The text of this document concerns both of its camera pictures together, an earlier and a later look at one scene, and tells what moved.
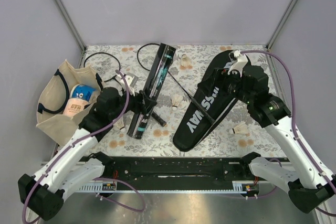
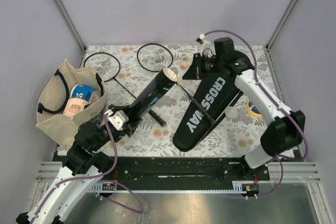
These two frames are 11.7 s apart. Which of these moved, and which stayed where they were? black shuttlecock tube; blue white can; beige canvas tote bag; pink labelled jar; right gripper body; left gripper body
Moved: left gripper body; black shuttlecock tube; right gripper body
Stayed: blue white can; beige canvas tote bag; pink labelled jar
